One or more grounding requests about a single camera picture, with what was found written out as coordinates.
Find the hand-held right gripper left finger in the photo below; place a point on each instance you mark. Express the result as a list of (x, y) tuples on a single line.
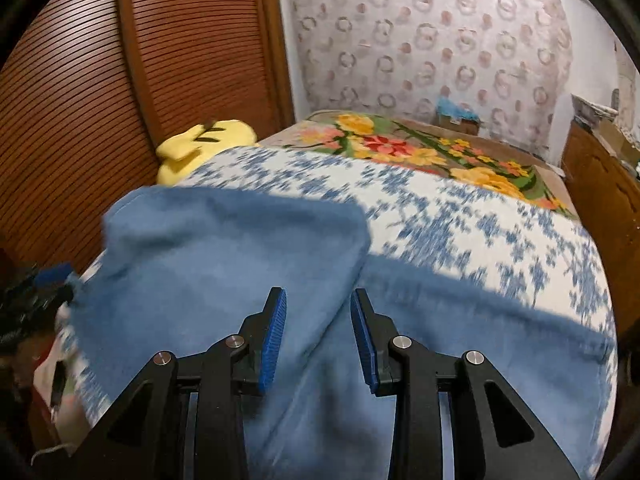
[(272, 340)]

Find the wooden sideboard cabinet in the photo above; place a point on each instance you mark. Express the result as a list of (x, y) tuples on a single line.
[(595, 185)]

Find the yellow plush toy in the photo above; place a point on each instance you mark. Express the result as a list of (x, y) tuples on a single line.
[(200, 152)]

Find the cardboard box with blue cloth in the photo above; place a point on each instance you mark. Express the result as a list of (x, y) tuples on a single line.
[(452, 120)]

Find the blue denim pants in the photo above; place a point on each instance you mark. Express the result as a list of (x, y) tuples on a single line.
[(225, 250)]

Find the wooden louvred wardrobe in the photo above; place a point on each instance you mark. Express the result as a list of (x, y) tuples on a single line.
[(175, 35)]

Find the bed with floral sheets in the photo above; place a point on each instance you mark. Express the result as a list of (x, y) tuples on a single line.
[(450, 220)]

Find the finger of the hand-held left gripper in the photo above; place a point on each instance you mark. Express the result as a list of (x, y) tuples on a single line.
[(54, 273)]

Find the colourful floral blanket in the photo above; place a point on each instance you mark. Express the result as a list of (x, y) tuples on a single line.
[(400, 147)]

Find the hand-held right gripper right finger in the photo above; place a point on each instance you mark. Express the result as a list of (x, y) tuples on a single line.
[(362, 345)]

